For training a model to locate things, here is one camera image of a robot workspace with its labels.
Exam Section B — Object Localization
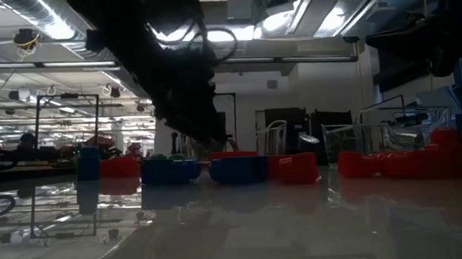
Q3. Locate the red plastic building block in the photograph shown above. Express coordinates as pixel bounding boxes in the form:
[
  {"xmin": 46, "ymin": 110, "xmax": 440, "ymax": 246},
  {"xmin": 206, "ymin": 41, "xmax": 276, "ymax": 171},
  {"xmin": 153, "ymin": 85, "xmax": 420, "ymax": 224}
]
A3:
[
  {"xmin": 278, "ymin": 152, "xmax": 321, "ymax": 186},
  {"xmin": 208, "ymin": 148, "xmax": 260, "ymax": 160},
  {"xmin": 371, "ymin": 148, "xmax": 431, "ymax": 180},
  {"xmin": 98, "ymin": 155, "xmax": 141, "ymax": 181},
  {"xmin": 336, "ymin": 149, "xmax": 375, "ymax": 180},
  {"xmin": 267, "ymin": 154, "xmax": 286, "ymax": 180}
]

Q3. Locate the long ceiling light bar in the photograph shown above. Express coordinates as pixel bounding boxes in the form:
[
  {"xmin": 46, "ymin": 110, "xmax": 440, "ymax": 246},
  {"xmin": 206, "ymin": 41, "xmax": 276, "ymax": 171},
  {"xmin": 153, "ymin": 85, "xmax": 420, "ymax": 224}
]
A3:
[
  {"xmin": 221, "ymin": 49, "xmax": 359, "ymax": 71},
  {"xmin": 0, "ymin": 55, "xmax": 122, "ymax": 77}
]

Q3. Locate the green two-stud building block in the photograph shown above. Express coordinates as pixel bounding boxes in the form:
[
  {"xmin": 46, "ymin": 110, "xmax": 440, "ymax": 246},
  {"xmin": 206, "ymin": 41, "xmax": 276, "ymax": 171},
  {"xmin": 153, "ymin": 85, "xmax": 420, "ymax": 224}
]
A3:
[{"xmin": 148, "ymin": 152, "xmax": 186, "ymax": 162}]

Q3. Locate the silver ventilation duct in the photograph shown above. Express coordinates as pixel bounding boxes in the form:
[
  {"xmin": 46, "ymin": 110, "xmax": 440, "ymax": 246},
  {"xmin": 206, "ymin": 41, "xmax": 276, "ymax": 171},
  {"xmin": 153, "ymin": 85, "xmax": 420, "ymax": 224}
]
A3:
[{"xmin": 0, "ymin": 0, "xmax": 157, "ymax": 108}]

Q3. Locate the red single-stud building block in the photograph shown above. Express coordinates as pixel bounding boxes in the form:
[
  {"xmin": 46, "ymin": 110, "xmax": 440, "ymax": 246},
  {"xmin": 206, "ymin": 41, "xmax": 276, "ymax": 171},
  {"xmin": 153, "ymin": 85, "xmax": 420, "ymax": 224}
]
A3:
[{"xmin": 422, "ymin": 126, "xmax": 462, "ymax": 181}]

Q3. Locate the black metal frame rig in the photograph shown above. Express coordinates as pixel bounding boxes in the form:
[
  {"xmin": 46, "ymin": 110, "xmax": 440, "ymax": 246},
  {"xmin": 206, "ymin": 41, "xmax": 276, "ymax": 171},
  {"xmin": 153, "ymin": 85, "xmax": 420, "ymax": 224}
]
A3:
[
  {"xmin": 31, "ymin": 91, "xmax": 103, "ymax": 152},
  {"xmin": 214, "ymin": 91, "xmax": 240, "ymax": 142}
]

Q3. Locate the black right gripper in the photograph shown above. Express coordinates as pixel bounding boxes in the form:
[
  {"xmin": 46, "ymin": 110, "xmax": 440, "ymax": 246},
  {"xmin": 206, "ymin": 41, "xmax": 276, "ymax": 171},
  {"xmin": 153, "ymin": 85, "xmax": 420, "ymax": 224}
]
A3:
[{"xmin": 363, "ymin": 7, "xmax": 462, "ymax": 83}]

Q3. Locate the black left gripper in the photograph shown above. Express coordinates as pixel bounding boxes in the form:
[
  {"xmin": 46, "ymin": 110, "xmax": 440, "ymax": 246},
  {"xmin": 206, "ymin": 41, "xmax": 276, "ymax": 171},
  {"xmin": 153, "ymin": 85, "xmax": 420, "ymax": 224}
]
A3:
[{"xmin": 138, "ymin": 20, "xmax": 244, "ymax": 149}]

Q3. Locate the small blue single-stud block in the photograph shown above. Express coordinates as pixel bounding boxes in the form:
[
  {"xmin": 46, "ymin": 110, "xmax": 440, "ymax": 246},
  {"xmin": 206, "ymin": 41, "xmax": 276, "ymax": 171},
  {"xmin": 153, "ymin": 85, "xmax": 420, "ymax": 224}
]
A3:
[{"xmin": 75, "ymin": 145, "xmax": 102, "ymax": 183}]

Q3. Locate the blue two-stud building block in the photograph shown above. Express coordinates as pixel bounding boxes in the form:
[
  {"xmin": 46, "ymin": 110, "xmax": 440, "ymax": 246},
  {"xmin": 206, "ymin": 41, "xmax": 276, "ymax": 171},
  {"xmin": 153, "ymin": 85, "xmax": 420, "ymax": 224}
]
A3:
[
  {"xmin": 207, "ymin": 155, "xmax": 270, "ymax": 187},
  {"xmin": 140, "ymin": 156, "xmax": 203, "ymax": 187}
]

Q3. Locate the black cabinet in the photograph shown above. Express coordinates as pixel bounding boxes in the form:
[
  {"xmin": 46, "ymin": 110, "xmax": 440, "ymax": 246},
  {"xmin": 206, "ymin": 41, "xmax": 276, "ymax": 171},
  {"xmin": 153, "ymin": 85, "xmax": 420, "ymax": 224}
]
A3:
[{"xmin": 263, "ymin": 106, "xmax": 310, "ymax": 152}]

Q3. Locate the dark workbench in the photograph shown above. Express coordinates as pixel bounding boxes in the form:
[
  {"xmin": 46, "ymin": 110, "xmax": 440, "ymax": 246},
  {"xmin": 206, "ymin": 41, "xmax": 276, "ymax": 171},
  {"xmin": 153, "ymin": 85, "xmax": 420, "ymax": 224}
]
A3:
[{"xmin": 0, "ymin": 156, "xmax": 78, "ymax": 180}]

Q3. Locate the yellow cable reel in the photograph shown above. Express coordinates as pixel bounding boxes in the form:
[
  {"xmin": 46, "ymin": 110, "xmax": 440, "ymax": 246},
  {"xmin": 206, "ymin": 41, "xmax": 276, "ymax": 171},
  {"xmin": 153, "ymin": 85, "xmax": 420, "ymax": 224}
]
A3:
[{"xmin": 11, "ymin": 26, "xmax": 42, "ymax": 51}]

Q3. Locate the glossy white table cover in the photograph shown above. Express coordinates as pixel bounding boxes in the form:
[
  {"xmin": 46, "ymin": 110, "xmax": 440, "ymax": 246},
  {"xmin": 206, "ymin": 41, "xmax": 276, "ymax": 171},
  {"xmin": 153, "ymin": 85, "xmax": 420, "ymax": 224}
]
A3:
[{"xmin": 0, "ymin": 147, "xmax": 462, "ymax": 259}]

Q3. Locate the grey ceiling box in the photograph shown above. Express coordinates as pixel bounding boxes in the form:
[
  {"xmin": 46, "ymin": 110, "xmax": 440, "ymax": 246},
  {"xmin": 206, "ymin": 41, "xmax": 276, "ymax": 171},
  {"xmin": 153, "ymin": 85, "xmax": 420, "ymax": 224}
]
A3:
[{"xmin": 225, "ymin": 0, "xmax": 254, "ymax": 23}]

